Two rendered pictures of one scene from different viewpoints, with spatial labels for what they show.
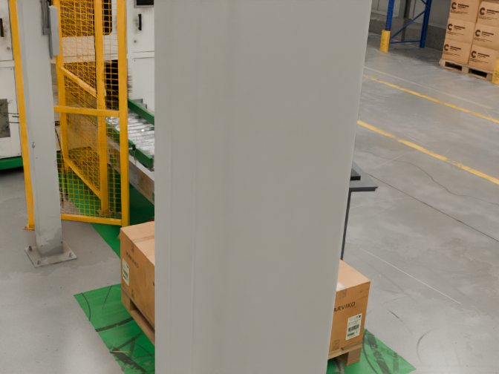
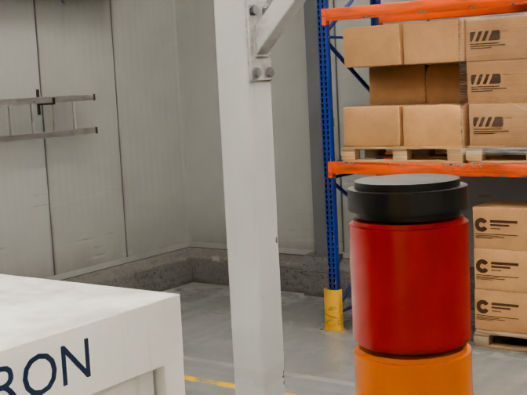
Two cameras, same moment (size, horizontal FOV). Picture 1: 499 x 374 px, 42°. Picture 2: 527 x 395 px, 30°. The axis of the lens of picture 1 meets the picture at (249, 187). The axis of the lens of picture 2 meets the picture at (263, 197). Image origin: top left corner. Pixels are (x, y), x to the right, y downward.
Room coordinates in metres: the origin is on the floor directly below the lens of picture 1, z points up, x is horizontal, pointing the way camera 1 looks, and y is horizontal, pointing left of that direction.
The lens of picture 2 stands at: (4.57, 1.40, 2.38)
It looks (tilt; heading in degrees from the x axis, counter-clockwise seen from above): 7 degrees down; 339
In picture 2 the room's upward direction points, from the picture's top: 3 degrees counter-clockwise
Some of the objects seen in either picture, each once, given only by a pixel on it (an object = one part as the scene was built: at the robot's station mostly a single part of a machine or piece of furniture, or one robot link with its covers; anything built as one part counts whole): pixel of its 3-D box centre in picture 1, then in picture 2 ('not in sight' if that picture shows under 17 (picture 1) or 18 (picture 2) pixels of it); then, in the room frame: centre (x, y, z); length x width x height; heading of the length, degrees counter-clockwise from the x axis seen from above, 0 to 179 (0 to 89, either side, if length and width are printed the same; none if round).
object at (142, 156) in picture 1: (108, 132); not in sight; (5.24, 1.21, 0.60); 1.60 x 0.10 x 0.09; 33
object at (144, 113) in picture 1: (166, 125); not in sight; (5.53, 0.77, 0.60); 1.60 x 0.10 x 0.09; 33
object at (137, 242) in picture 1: (237, 282); not in sight; (3.38, 0.04, 0.34); 1.20 x 1.00 x 0.40; 33
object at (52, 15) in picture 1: (50, 29); not in sight; (4.23, 1.33, 1.62); 0.20 x 0.05 x 0.30; 33
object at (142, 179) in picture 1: (117, 158); not in sight; (4.91, 1.07, 0.50); 2.31 x 0.05 x 0.19; 33
